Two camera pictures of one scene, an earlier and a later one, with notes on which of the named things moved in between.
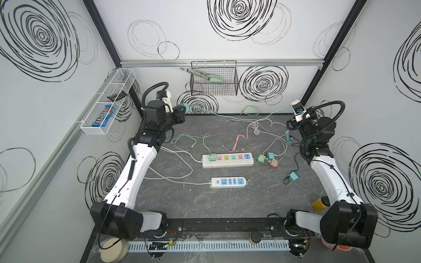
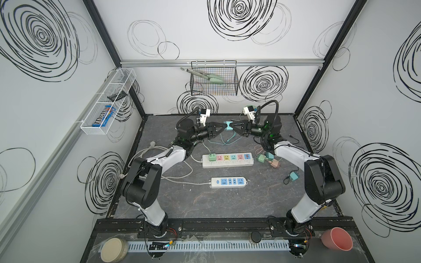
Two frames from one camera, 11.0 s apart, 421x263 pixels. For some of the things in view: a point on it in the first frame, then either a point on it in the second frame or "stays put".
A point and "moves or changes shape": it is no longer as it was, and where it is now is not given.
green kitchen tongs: (210, 77) stays put
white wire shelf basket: (102, 114) stays put
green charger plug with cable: (186, 150) moves or changes shape
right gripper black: (305, 121) -> (247, 128)
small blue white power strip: (228, 182) stays put
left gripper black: (179, 113) -> (209, 130)
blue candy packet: (104, 116) stays put
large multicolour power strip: (228, 160) stays put
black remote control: (116, 97) stays put
